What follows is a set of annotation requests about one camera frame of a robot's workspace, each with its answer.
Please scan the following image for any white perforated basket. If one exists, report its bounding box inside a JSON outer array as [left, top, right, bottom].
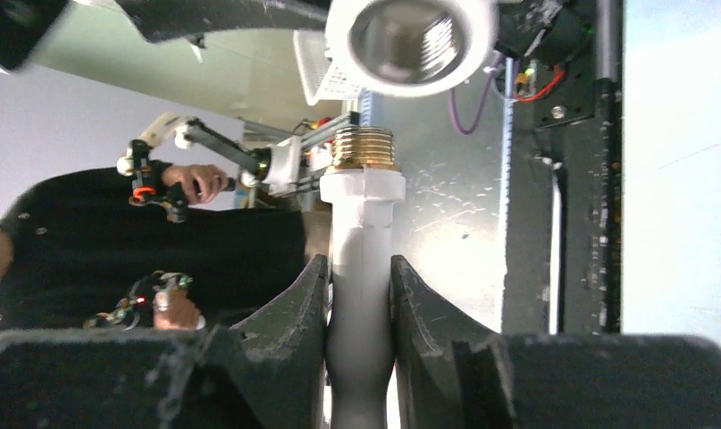
[[292, 30, 362, 106]]

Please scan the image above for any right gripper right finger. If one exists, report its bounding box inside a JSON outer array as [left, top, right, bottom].
[[390, 256, 515, 428]]

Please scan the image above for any white plastic faucet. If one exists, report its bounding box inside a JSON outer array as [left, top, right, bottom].
[[320, 126, 406, 428]]

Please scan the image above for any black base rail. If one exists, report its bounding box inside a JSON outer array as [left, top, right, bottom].
[[501, 0, 625, 336]]

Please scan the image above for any white elbow fitting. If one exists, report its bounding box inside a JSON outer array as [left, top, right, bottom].
[[324, 0, 499, 97]]

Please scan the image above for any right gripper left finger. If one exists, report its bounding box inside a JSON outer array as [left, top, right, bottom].
[[214, 256, 328, 428]]

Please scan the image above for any person in black shirt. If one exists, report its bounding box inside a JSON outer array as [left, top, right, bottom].
[[0, 162, 331, 332]]

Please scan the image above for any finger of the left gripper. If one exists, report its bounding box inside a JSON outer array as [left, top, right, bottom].
[[116, 0, 331, 43]]

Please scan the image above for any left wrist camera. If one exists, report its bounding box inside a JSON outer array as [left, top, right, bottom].
[[0, 0, 70, 72]]

